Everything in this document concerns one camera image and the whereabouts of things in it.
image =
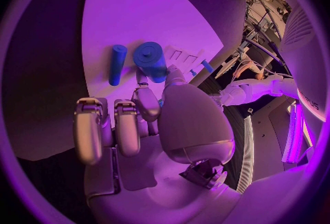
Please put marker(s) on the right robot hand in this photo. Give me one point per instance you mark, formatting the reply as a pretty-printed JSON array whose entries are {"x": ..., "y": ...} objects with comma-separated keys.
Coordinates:
[{"x": 180, "y": 186}]

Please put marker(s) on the large blue cylinder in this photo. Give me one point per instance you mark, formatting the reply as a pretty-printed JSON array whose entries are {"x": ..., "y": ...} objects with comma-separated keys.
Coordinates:
[{"x": 150, "y": 58}]

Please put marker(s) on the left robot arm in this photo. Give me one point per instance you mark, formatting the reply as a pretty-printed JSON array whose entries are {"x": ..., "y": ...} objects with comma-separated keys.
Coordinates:
[{"x": 247, "y": 89}]

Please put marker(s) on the white task board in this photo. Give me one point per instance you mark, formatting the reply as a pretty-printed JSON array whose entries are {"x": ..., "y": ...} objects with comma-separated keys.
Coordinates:
[{"x": 144, "y": 11}]

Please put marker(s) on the small blue plug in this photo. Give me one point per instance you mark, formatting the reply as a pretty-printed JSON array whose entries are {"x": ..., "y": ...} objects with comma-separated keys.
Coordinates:
[{"x": 193, "y": 73}]

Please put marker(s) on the glowing light bar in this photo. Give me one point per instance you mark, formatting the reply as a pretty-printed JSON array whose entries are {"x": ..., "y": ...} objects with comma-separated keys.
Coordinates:
[{"x": 292, "y": 135}]

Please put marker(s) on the small blue peg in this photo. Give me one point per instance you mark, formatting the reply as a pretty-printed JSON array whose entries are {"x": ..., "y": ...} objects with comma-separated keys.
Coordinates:
[{"x": 207, "y": 66}]

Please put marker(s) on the person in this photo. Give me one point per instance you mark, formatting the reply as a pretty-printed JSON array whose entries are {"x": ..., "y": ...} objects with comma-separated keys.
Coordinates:
[{"x": 245, "y": 68}]

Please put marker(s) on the slim blue cylinder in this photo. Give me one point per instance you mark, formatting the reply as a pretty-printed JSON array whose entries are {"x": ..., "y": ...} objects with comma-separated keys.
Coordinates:
[{"x": 117, "y": 65}]

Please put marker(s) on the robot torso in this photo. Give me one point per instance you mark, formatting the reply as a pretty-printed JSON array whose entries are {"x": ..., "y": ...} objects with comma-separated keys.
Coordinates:
[{"x": 301, "y": 58}]

